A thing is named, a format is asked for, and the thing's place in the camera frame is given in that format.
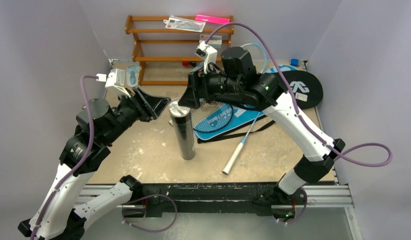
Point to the light blue badminton racket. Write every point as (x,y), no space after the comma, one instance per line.
(258,56)

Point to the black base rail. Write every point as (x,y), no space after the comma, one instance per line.
(257,198)

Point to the white blister package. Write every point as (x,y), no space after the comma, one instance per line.
(184,24)

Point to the wooden shelf rack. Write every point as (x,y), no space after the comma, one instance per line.
(138,53)

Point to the red black small object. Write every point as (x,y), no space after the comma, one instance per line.
(189,63)

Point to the white racket handle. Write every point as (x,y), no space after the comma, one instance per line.
(229,165)

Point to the light blue packaged item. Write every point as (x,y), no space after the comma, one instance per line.
(132,75)

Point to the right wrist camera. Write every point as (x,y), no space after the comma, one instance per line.
(207,53)

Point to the clear plastic tube lid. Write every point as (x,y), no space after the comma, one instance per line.
(178,111)

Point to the blue racket bag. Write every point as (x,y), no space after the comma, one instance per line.
(241,118)

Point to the white green box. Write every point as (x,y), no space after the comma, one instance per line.
(215,41)

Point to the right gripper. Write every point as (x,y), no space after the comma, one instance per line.
(197,86)

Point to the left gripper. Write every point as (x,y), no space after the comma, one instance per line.
(148,106)

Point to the black shuttlecock tube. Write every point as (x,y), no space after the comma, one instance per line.
(184,133)

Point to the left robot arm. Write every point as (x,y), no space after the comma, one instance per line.
(57,218)

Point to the small blue cube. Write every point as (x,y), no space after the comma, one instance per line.
(295,62)

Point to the black Crossway racket bag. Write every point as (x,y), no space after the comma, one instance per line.
(307,89)

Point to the pink bar on shelf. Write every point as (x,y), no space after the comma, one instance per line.
(212,19)

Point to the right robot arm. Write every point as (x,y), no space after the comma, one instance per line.
(319,150)

